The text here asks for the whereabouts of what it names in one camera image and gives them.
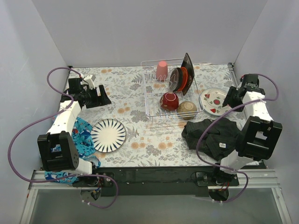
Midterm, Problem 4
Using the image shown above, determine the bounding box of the strawberry pattern white plate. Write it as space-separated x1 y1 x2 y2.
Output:
200 88 231 116

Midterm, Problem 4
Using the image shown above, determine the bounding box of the striped white round plate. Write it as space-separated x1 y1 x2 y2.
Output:
91 119 127 153

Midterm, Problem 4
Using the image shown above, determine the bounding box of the beige bowl black inside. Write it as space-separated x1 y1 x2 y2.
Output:
177 101 197 120

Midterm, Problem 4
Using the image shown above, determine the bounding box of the orange round plate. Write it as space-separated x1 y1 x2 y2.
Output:
179 67 188 91

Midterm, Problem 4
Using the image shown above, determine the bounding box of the black floral square plate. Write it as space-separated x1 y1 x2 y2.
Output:
181 53 195 96

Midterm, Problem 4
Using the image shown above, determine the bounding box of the red floral bowl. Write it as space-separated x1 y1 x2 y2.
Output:
159 92 179 112

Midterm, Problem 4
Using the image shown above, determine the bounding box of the pink plastic cup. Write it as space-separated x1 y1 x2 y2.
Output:
156 61 168 81

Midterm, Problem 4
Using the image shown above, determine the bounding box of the black round plate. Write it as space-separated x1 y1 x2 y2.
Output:
175 68 183 91

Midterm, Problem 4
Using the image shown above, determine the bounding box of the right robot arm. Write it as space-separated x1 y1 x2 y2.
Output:
211 74 283 186

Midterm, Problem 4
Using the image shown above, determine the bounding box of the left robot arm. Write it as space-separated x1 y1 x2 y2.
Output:
37 75 111 187

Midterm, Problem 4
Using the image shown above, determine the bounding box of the blue patterned cloth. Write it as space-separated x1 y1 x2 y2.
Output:
44 117 101 184

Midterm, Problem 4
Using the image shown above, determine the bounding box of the black striped cloth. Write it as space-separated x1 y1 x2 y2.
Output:
182 118 241 161

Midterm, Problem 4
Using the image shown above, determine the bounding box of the floral tablecloth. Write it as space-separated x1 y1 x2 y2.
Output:
55 63 263 168

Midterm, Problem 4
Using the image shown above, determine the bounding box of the black base bar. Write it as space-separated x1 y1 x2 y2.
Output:
70 166 267 198

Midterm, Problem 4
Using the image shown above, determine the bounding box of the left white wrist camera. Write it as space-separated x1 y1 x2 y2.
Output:
80 75 96 90

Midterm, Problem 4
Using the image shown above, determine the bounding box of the white wire dish rack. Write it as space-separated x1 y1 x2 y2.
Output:
141 58 204 122

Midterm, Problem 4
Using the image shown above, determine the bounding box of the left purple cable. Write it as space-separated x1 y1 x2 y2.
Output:
7 67 120 209

